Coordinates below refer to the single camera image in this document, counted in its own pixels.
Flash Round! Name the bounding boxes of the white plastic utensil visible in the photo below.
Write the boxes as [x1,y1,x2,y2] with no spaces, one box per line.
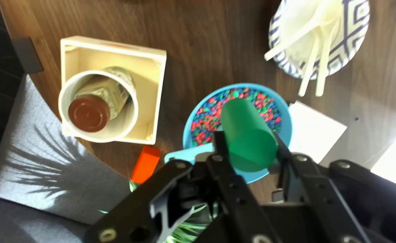
[315,18,341,99]
[264,0,344,63]
[298,25,323,99]

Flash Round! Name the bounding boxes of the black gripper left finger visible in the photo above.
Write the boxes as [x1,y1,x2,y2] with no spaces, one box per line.
[87,130,283,243]

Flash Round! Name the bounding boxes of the round dark wooden table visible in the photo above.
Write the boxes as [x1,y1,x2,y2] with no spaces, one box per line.
[0,0,396,202]

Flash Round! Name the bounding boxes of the bottle with brown cap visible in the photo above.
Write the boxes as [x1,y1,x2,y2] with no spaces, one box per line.
[67,67,131,136]

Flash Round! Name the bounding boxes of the green potted plant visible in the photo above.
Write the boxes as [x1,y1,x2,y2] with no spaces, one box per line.
[129,180,218,243]

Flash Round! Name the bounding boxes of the colourful beads pile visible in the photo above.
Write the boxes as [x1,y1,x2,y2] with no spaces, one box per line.
[190,87,284,146]

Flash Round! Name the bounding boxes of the cream wooden box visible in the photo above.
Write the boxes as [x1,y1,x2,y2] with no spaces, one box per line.
[60,36,168,146]

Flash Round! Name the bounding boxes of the patterned white paper cup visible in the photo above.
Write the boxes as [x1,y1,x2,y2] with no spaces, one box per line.
[57,67,141,145]

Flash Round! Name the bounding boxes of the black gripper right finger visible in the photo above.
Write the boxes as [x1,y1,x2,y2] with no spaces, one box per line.
[273,133,396,243]

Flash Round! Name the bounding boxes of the white paper napkin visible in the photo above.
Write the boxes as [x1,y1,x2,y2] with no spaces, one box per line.
[287,101,349,165]

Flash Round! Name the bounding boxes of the blue patterned paper plate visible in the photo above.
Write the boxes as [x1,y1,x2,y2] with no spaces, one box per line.
[268,0,372,83]

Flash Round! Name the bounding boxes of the green cylinder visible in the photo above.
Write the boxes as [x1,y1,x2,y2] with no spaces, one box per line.
[221,98,279,175]

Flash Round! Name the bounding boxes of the blue bowl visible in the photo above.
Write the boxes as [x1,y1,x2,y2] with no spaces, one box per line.
[163,82,294,186]

